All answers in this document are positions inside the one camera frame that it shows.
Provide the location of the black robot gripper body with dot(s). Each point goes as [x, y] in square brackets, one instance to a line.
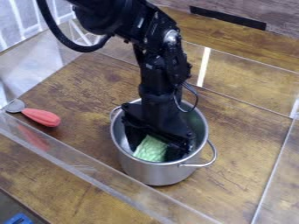
[160, 113]

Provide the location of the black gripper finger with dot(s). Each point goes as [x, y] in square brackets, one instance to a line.
[135, 134]
[176, 149]

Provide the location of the green bumpy gourd toy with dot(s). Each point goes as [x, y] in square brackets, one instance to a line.
[151, 150]

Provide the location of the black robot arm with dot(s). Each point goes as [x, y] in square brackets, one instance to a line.
[143, 25]

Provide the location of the silver steel pot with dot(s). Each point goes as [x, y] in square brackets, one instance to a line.
[161, 173]

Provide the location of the blue object at corner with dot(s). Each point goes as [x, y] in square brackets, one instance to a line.
[20, 218]

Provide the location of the clear acrylic front barrier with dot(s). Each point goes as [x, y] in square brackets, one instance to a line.
[69, 188]

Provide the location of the red handled metal spatula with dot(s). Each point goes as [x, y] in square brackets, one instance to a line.
[43, 117]

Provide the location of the clear acrylic corner bracket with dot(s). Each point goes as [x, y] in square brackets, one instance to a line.
[83, 37]

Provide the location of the black wall strip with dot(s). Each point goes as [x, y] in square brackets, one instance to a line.
[228, 18]

